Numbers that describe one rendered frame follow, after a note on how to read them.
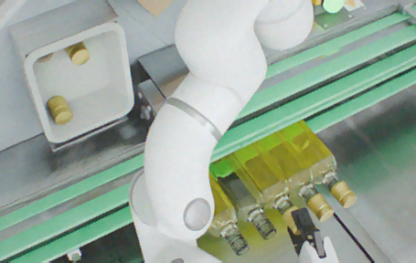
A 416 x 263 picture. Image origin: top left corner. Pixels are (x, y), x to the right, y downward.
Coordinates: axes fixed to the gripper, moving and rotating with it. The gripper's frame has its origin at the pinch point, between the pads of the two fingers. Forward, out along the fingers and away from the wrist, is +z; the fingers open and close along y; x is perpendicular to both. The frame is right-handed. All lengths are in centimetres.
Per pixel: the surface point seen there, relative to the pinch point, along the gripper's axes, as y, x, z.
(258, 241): -12.9, 5.1, 5.5
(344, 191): 1.6, -10.4, 4.0
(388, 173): -15.7, -30.6, 15.5
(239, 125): 5.9, 5.5, 21.4
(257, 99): 13.6, 2.7, 20.3
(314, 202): 1.2, -4.1, 3.5
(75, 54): 27, 34, 26
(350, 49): 13.8, -20.4, 28.7
